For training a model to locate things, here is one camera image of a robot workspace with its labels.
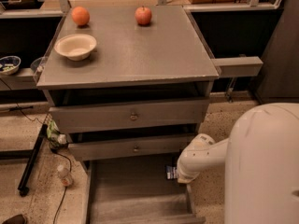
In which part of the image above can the grey middle drawer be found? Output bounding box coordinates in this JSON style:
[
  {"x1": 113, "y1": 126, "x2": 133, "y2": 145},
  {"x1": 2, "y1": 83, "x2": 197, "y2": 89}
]
[{"x1": 69, "y1": 133, "x2": 194, "y2": 161}]

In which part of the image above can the black floor cable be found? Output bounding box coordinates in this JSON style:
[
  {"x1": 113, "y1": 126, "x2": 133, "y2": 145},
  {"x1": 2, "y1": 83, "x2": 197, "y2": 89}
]
[{"x1": 0, "y1": 77, "x2": 73, "y2": 224}]

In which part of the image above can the clear plastic bottle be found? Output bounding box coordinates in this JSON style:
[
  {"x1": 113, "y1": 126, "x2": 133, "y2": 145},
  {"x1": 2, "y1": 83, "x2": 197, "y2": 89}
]
[{"x1": 57, "y1": 165, "x2": 73, "y2": 187}]

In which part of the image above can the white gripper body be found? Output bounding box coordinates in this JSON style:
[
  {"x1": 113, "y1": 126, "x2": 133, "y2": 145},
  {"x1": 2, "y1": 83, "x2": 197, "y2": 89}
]
[{"x1": 177, "y1": 154, "x2": 199, "y2": 181}]

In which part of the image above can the grey bottom drawer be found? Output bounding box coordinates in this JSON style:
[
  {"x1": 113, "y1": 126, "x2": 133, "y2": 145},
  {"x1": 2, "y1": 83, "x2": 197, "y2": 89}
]
[{"x1": 83, "y1": 154, "x2": 206, "y2": 224}]

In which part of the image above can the clear plastic container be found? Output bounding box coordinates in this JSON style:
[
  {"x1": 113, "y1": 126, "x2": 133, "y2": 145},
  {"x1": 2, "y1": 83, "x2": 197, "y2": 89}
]
[{"x1": 30, "y1": 57, "x2": 48, "y2": 83}]

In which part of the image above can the dark blue rxbar wrapper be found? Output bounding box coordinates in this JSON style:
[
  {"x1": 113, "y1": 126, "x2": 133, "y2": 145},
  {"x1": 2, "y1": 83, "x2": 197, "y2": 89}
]
[{"x1": 165, "y1": 165, "x2": 178, "y2": 180}]

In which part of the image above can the green white bottle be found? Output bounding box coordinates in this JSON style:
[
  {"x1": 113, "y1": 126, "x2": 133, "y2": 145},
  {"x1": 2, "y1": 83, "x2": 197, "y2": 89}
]
[{"x1": 47, "y1": 120, "x2": 67, "y2": 147}]

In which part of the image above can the blue patterned bowl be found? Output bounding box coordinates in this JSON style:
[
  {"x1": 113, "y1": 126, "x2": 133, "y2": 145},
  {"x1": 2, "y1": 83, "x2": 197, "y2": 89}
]
[{"x1": 0, "y1": 56, "x2": 21, "y2": 75}]

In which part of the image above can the grey top drawer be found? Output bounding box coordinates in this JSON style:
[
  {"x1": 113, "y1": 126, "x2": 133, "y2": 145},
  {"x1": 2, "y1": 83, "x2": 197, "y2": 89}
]
[{"x1": 50, "y1": 98, "x2": 209, "y2": 133}]

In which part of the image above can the red apple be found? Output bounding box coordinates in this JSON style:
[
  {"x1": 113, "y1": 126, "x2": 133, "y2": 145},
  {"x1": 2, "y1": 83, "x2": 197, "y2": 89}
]
[{"x1": 135, "y1": 7, "x2": 152, "y2": 25}]

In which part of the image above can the brass top drawer knob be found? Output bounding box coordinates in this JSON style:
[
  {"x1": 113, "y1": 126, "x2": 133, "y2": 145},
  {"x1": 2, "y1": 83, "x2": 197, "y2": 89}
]
[{"x1": 130, "y1": 113, "x2": 138, "y2": 121}]

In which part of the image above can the grey drawer cabinet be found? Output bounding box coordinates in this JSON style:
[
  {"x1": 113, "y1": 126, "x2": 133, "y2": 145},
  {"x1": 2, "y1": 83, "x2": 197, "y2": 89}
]
[{"x1": 36, "y1": 5, "x2": 220, "y2": 224}]

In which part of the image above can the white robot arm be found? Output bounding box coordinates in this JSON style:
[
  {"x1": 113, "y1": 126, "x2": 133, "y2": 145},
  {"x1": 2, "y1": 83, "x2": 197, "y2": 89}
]
[{"x1": 177, "y1": 103, "x2": 299, "y2": 224}]

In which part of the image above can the white bowl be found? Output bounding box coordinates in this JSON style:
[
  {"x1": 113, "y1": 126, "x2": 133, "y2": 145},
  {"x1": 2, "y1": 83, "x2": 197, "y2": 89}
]
[{"x1": 54, "y1": 34, "x2": 97, "y2": 61}]

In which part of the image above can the black stand leg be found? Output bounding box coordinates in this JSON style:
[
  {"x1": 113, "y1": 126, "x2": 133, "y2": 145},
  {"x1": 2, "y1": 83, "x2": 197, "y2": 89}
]
[{"x1": 18, "y1": 124, "x2": 48, "y2": 197}]

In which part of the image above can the dark shoe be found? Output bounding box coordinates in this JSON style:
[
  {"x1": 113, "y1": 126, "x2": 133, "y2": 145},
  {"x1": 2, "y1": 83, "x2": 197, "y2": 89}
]
[{"x1": 2, "y1": 215, "x2": 27, "y2": 224}]

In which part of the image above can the grey drawer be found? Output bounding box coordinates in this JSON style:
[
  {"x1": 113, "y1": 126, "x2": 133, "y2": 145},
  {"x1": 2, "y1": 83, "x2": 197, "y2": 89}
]
[
  {"x1": 50, "y1": 98, "x2": 209, "y2": 133},
  {"x1": 69, "y1": 133, "x2": 194, "y2": 161},
  {"x1": 83, "y1": 154, "x2": 206, "y2": 224}
]

